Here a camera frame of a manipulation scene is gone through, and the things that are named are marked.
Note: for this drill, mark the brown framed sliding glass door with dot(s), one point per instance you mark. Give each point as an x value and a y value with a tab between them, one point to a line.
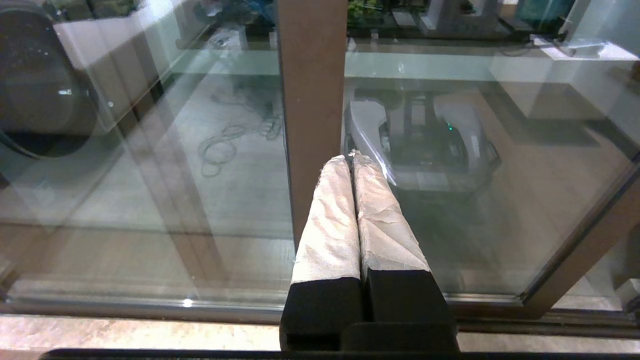
500	225

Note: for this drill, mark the grey metal rail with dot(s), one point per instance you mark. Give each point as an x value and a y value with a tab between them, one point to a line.
550	327

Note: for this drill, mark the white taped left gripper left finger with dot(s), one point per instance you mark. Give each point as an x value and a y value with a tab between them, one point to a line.
327	240

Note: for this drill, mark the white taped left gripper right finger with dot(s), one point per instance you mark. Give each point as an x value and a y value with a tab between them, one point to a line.
387	235

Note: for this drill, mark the beige sofa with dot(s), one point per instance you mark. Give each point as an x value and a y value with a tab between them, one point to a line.
105	60

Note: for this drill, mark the brown framed fixed glass panel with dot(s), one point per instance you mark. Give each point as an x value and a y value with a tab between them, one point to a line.
312	100

